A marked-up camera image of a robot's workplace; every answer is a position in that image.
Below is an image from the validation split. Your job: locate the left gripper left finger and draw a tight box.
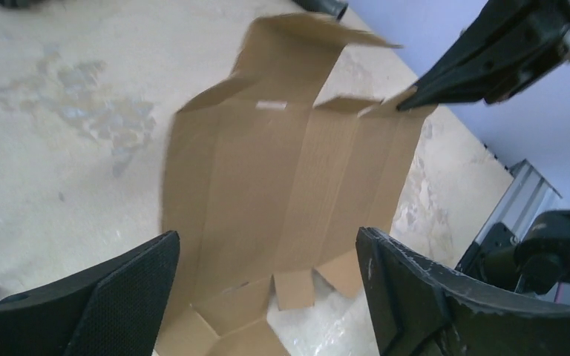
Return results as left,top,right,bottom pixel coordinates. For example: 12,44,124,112
0,231,180,355

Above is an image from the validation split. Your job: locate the aluminium frame profile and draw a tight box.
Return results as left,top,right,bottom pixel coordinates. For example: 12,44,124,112
474,159,564,244

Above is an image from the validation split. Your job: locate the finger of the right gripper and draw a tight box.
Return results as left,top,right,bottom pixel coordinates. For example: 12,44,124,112
397,0,570,111

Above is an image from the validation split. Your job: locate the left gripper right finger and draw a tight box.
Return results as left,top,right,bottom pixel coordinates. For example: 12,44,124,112
356,227,570,355

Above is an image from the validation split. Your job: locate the brown cardboard box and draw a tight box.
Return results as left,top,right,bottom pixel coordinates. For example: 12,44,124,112
156,13,433,355

